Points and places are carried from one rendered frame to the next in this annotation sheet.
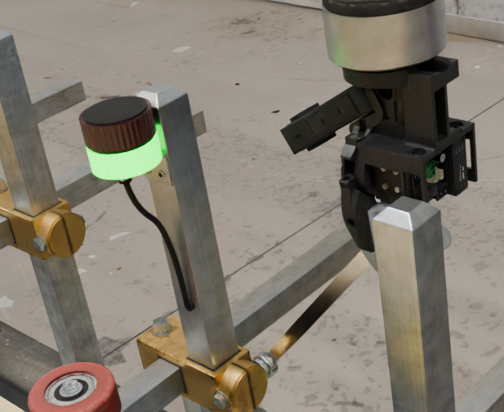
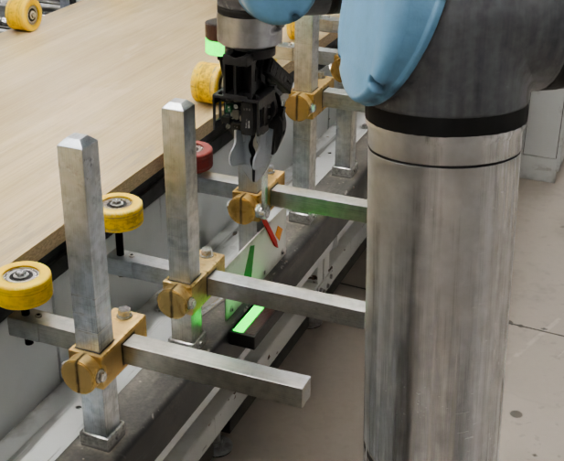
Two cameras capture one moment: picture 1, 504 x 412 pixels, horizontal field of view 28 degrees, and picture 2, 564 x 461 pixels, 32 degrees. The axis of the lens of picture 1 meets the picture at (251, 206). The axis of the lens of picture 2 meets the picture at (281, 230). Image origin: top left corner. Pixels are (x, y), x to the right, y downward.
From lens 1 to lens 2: 138 cm
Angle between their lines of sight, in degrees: 56
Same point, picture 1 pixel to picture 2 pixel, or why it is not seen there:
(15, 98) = (303, 22)
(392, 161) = (220, 93)
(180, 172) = not seen: hidden behind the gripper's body
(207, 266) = not seen: hidden behind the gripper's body
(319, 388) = not seen: outside the picture
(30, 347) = (339, 190)
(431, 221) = (175, 112)
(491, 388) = (287, 290)
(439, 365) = (175, 194)
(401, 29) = (220, 23)
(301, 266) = (355, 201)
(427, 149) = (224, 94)
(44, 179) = (306, 74)
